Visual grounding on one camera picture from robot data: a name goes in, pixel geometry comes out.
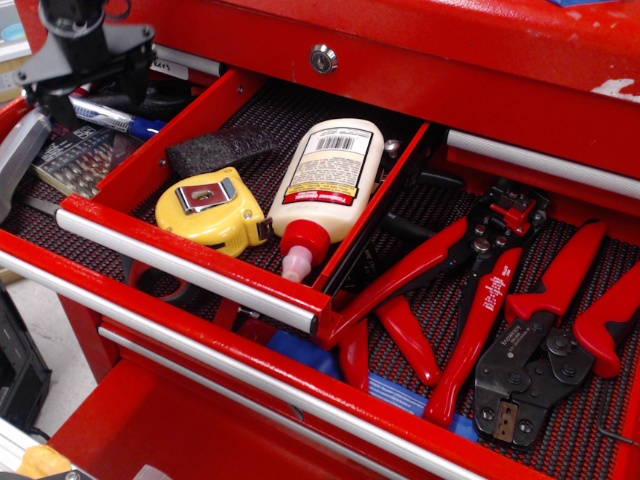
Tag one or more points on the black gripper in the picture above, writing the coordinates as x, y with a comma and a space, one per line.
83, 47

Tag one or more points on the blue white marker pen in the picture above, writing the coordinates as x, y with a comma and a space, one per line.
135, 126

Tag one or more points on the red small upper drawer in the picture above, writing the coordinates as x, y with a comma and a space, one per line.
261, 192

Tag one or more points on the red wide lower drawer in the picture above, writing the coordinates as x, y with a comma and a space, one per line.
435, 340

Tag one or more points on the drill bit set case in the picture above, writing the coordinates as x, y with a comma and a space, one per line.
76, 161

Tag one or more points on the white markers label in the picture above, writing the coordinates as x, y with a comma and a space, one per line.
170, 68

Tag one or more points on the grey silver tool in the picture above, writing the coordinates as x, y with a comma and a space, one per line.
18, 151

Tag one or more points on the black sanding block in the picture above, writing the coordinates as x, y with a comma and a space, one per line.
224, 148

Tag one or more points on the yellow tape measure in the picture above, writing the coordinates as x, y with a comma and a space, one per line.
214, 209

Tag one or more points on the silver round key lock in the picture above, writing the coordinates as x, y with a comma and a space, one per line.
323, 59

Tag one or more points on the white glue bottle red cap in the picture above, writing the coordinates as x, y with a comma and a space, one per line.
325, 190

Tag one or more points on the red tool chest cabinet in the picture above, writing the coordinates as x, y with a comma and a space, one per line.
526, 85

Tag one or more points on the black plastic crate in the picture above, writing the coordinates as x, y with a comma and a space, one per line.
25, 377

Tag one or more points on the blue paper package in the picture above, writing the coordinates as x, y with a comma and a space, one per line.
303, 351

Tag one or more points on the black handled tool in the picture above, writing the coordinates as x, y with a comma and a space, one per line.
164, 99

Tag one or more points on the black red handled scissors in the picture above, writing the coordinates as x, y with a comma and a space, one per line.
157, 283

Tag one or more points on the red handled pliers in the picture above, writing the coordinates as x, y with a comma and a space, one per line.
404, 329

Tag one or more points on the red handled wire stripper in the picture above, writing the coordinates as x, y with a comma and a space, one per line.
478, 255

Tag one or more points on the red handled crimping tool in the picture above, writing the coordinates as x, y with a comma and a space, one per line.
533, 365

